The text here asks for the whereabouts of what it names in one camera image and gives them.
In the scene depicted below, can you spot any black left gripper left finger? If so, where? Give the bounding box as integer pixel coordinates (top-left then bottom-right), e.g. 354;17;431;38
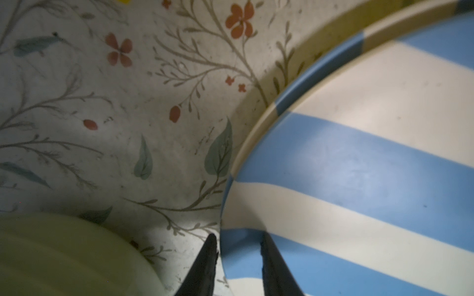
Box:
175;234;218;296

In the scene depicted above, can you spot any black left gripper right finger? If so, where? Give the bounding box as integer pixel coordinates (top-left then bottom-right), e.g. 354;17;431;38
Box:
260;233;304;296

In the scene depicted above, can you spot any blue white striped plate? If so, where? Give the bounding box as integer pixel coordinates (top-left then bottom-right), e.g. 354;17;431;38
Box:
220;1;474;296

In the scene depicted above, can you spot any light green bowl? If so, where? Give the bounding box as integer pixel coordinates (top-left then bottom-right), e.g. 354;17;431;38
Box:
1;213;166;296

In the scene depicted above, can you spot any floral patterned table mat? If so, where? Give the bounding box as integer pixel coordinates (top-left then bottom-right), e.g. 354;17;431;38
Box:
1;1;409;296

